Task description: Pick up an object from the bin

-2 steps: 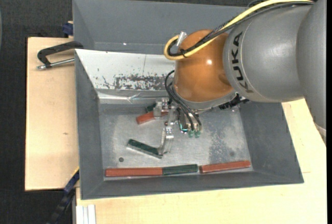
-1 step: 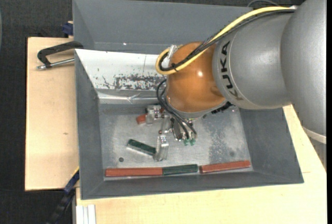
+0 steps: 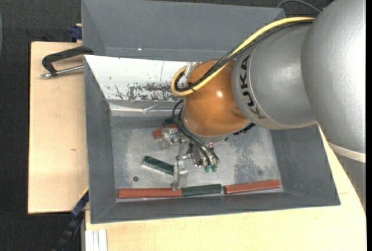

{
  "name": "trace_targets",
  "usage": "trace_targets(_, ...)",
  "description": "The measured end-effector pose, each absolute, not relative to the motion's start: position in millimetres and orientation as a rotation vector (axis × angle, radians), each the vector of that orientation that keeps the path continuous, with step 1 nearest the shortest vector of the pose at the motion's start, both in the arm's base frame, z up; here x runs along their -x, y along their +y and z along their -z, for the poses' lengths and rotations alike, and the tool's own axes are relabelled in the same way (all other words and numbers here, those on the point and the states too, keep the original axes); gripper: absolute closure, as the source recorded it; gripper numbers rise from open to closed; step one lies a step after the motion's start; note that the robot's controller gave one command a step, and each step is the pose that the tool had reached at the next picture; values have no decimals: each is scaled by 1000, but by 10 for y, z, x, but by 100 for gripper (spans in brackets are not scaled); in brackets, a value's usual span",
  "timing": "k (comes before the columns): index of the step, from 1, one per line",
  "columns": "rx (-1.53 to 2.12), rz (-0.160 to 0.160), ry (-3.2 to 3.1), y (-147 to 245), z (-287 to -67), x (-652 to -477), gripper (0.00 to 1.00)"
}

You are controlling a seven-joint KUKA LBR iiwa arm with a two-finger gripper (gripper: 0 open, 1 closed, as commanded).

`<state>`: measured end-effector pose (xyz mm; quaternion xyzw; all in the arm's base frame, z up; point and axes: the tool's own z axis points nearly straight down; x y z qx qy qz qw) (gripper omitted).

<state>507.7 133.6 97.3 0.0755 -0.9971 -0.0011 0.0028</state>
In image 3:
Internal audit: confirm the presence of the grey metal bin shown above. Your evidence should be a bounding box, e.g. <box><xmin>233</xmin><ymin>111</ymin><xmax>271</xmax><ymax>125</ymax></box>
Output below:
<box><xmin>80</xmin><ymin>0</ymin><xmax>341</xmax><ymax>224</ymax></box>

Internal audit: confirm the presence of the pale flat board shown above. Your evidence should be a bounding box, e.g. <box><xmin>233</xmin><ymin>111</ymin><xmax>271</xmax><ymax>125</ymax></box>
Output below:
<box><xmin>27</xmin><ymin>40</ymin><xmax>90</xmax><ymax>214</ymax></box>

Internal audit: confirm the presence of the red-brown flat block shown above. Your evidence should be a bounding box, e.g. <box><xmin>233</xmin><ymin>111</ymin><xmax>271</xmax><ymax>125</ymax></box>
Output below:
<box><xmin>152</xmin><ymin>127</ymin><xmax>178</xmax><ymax>141</ymax></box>
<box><xmin>223</xmin><ymin>180</ymin><xmax>282</xmax><ymax>195</ymax></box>
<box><xmin>117</xmin><ymin>187</ymin><xmax>183</xmax><ymax>199</ymax></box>

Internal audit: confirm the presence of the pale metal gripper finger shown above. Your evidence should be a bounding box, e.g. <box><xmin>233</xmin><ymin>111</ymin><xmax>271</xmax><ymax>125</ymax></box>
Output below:
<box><xmin>170</xmin><ymin>160</ymin><xmax>189</xmax><ymax>190</ymax></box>
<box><xmin>159</xmin><ymin>128</ymin><xmax>179</xmax><ymax>152</ymax></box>

